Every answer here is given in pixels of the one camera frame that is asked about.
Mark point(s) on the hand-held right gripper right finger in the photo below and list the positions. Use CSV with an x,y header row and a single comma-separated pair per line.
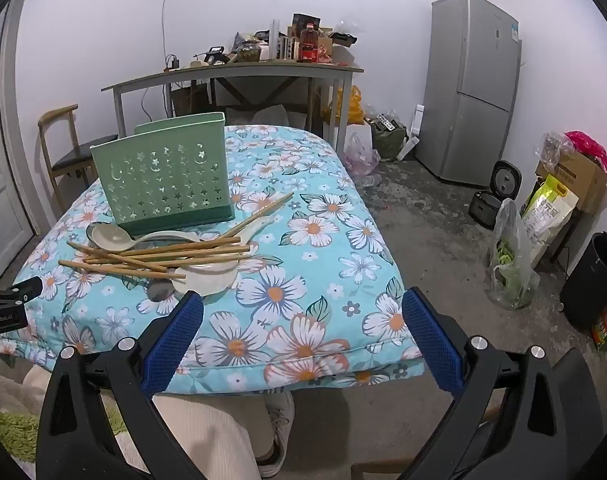
x,y
431,342

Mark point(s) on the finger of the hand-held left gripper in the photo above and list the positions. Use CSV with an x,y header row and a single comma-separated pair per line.
x,y
13,294

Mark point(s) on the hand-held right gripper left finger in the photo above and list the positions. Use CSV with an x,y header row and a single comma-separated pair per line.
x,y
176,337

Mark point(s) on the bunch of wooden chopsticks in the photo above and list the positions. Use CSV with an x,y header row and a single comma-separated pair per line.
x,y
133,260

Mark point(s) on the green perforated utensil holder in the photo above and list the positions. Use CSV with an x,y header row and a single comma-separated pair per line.
x,y
168,180

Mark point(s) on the cream fluffy cloth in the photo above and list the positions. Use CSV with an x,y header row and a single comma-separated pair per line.
x,y
13,385

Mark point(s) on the person's leg cream pants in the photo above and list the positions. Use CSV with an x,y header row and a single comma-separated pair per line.
x,y
208,435

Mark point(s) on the plastic bag of vegetables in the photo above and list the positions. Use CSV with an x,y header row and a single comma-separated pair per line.
x,y
511,270

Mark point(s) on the floral turquoise blanket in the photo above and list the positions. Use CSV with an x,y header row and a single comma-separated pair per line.
x,y
323,260

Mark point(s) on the person's white shoe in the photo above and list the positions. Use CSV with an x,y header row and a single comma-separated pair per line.
x,y
279,430

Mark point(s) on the wooden chair black seat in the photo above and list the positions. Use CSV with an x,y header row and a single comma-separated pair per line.
x,y
78,157

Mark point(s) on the yellow rice bag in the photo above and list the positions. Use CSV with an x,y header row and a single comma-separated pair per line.
x,y
546,215

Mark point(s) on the black trash bin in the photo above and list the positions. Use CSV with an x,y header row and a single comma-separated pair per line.
x,y
593,280

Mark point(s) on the black rice cooker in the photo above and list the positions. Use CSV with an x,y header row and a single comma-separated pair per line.
x,y
503,180

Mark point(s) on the pink plastic bag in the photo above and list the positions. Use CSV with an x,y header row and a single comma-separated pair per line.
x,y
361,155

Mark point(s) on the green bag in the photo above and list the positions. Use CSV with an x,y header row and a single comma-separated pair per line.
x,y
388,137

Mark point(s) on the white foam board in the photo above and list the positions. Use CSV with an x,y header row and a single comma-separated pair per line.
x,y
416,130

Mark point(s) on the cardboard box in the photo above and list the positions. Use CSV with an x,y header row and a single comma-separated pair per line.
x,y
578,175

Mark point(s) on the clear plastic bag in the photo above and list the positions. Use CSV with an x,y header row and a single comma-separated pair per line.
x,y
553,147

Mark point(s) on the yellow plastic bag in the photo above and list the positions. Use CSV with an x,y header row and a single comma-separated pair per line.
x,y
353,107

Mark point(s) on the silver refrigerator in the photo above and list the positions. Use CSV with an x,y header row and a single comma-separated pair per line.
x,y
468,85

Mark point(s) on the black charger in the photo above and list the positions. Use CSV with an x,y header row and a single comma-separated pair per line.
x,y
172,61

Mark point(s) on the grey metal-legged table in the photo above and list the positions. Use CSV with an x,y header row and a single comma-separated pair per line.
x,y
263,71

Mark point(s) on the black tool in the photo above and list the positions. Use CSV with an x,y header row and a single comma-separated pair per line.
x,y
214,55

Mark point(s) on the glass jar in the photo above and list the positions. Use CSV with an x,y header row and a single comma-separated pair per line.
x,y
248,53

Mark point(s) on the red oil bottle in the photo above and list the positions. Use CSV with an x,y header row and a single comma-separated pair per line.
x,y
309,45

